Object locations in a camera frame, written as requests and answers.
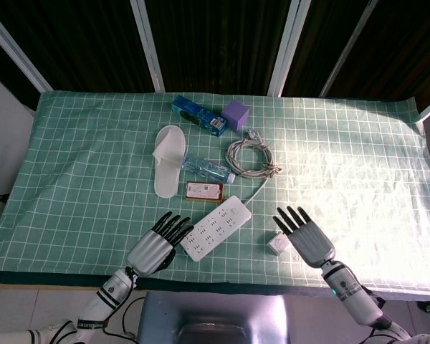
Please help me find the white cable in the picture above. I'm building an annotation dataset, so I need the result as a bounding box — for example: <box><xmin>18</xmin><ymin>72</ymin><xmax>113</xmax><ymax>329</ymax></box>
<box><xmin>224</xmin><ymin>128</ymin><xmax>283</xmax><ymax>207</ymax></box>

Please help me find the dark partition curtain panel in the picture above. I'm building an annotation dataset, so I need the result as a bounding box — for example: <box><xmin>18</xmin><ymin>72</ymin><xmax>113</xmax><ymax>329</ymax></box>
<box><xmin>282</xmin><ymin>0</ymin><xmax>371</xmax><ymax>97</ymax></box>
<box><xmin>0</xmin><ymin>0</ymin><xmax>156</xmax><ymax>92</ymax></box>
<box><xmin>325</xmin><ymin>0</ymin><xmax>430</xmax><ymax>113</ymax></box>
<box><xmin>143</xmin><ymin>0</ymin><xmax>292</xmax><ymax>96</ymax></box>

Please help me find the green checked tablecloth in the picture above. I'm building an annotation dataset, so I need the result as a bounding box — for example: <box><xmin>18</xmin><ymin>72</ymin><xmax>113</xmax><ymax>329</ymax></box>
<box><xmin>0</xmin><ymin>91</ymin><xmax>430</xmax><ymax>298</ymax></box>

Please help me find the grey robot torso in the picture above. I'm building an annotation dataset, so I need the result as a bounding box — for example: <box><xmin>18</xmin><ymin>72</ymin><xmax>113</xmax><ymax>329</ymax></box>
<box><xmin>138</xmin><ymin>290</ymin><xmax>291</xmax><ymax>344</ymax></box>

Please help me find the black cable under table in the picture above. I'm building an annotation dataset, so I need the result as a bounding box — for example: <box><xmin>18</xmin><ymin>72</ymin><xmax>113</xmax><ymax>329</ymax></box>
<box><xmin>122</xmin><ymin>296</ymin><xmax>146</xmax><ymax>338</ymax></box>

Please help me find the brown box with white label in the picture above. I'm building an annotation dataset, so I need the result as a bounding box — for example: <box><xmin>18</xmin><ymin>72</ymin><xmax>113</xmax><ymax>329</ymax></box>
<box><xmin>184</xmin><ymin>181</ymin><xmax>225</xmax><ymax>202</ymax></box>

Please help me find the white power strip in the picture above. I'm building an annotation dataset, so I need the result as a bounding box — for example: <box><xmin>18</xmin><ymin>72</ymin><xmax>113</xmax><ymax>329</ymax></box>
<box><xmin>180</xmin><ymin>195</ymin><xmax>252</xmax><ymax>262</ymax></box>

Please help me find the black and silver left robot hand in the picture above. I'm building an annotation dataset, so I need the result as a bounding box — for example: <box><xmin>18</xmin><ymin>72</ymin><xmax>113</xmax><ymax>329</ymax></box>
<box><xmin>125</xmin><ymin>211</ymin><xmax>195</xmax><ymax>277</ymax></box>

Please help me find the purple cube box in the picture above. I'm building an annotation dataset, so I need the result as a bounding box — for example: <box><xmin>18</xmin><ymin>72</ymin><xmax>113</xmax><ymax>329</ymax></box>
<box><xmin>221</xmin><ymin>100</ymin><xmax>251</xmax><ymax>132</ymax></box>

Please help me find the long blue cardboard box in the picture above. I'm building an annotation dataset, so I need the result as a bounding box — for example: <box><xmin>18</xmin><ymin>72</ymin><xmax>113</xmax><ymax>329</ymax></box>
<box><xmin>171</xmin><ymin>95</ymin><xmax>229</xmax><ymax>138</ymax></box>

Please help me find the small white plug adapter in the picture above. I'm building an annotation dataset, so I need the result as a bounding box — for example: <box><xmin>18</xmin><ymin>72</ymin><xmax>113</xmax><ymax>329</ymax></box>
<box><xmin>267</xmin><ymin>232</ymin><xmax>292</xmax><ymax>256</ymax></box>

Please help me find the clear plastic water bottle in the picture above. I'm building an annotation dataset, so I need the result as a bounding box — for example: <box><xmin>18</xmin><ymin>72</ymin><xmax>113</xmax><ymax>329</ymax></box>
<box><xmin>181</xmin><ymin>153</ymin><xmax>237</xmax><ymax>183</ymax></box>

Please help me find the white disposable slipper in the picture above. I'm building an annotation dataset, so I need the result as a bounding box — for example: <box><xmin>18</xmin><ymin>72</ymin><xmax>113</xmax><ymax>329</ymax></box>
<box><xmin>151</xmin><ymin>125</ymin><xmax>186</xmax><ymax>199</ymax></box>

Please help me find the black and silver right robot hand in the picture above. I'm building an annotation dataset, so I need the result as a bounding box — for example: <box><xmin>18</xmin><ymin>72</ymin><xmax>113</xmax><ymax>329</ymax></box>
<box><xmin>272</xmin><ymin>206</ymin><xmax>336</xmax><ymax>269</ymax></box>

